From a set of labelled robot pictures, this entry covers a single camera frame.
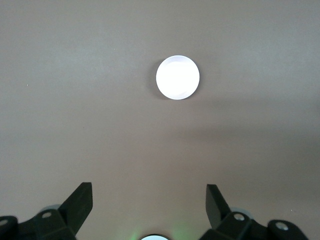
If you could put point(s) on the brown table cover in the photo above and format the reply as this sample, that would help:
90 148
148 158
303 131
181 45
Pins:
100 100

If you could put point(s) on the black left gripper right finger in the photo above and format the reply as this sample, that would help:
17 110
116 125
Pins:
215 207

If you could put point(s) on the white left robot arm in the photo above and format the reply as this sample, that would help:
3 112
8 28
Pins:
156 237

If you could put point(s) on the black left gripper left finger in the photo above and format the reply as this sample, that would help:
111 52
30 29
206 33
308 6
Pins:
75 205

